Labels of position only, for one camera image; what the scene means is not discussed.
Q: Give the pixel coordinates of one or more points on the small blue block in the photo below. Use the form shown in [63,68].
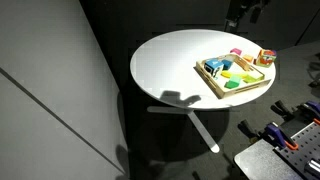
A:
[227,63]

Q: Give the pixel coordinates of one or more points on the light green block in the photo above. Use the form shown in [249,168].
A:
[254,78]

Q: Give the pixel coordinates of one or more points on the dark green block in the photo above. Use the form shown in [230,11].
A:
[232,82]

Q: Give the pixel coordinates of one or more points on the wooden tray box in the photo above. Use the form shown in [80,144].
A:
[240,90]

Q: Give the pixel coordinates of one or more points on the white table base leg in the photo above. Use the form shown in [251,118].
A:
[203,131]

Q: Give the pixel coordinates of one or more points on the dark background equipment stand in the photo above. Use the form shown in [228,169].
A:
[233,13]

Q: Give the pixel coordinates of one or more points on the silver aluminium rail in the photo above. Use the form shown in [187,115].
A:
[313,166]

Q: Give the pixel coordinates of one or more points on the blue plush cube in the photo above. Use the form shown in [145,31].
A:
[213,66]

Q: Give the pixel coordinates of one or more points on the yellow block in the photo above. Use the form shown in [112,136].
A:
[229,74]

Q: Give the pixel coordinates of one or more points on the orange block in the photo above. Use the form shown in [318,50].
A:
[248,58]

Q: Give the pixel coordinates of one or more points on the black speckled platform plate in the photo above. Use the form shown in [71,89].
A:
[260,163]

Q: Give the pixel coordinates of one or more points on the multicoloured plush cube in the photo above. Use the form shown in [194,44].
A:
[265,57]

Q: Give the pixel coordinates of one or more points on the perforated metal breadboard plate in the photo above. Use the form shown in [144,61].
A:
[305,146]

